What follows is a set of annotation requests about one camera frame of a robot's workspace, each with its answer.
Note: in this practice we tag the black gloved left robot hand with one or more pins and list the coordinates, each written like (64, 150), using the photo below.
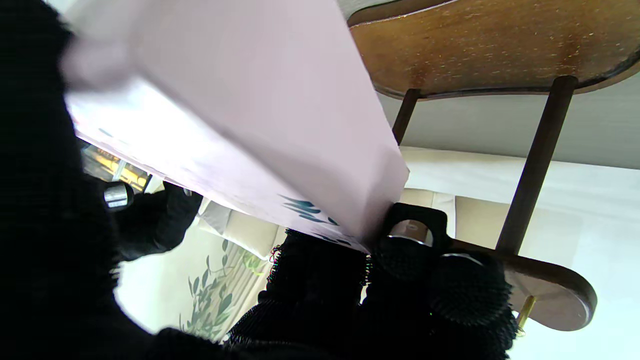
(40, 225)

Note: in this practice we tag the pink floral jewelry box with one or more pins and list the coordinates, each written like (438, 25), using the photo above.
(250, 100)

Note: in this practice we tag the tall dark-leaved house plant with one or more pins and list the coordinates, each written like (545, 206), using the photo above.
(202, 295)

